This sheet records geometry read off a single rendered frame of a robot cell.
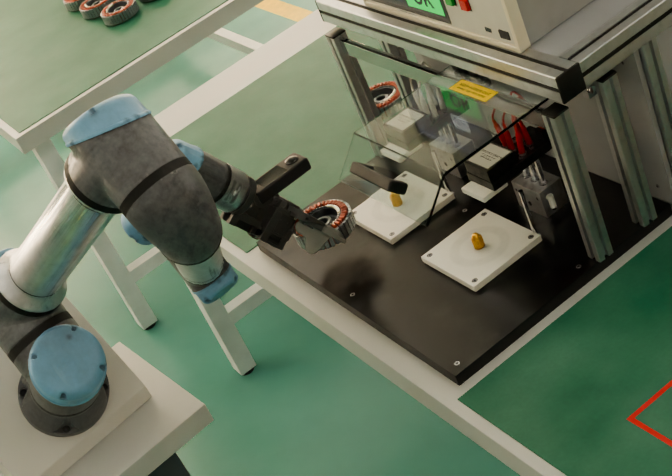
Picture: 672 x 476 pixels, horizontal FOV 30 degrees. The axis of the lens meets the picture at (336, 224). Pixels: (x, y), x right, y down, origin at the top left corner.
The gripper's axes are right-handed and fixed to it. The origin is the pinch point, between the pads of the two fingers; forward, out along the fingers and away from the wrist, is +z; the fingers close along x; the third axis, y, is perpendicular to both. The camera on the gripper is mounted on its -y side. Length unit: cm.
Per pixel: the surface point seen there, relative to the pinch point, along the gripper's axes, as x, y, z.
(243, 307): -90, 31, 56
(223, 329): -90, 39, 54
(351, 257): 3.1, 2.8, 5.9
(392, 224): 4.2, -5.9, 9.7
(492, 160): 26.1, -22.8, 3.8
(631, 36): 47, -47, -2
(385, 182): 33.7, -10.6, -19.7
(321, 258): -2.3, 5.7, 4.2
